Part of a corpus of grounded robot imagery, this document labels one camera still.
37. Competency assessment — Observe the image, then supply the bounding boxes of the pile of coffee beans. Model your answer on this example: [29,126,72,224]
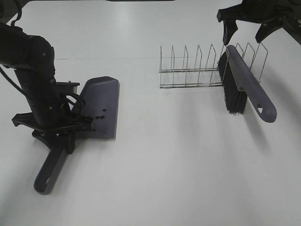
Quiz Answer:
[95,109,106,120]

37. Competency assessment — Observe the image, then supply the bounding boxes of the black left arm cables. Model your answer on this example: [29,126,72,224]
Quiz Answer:
[58,93,87,118]

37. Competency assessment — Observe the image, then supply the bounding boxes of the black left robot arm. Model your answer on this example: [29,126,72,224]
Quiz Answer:
[0,24,92,153]

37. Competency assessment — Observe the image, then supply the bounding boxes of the chrome wire dish rack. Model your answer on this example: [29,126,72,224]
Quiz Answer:
[158,42,269,89]

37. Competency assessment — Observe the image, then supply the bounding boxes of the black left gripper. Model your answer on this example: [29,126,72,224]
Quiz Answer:
[12,113,94,154]

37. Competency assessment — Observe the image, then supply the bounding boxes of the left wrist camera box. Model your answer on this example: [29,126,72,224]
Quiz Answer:
[56,81,80,94]

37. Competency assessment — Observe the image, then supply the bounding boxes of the purple plastic dustpan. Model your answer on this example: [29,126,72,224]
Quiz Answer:
[34,76,119,195]

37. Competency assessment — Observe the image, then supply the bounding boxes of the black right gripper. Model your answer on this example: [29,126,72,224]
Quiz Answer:
[217,0,293,45]

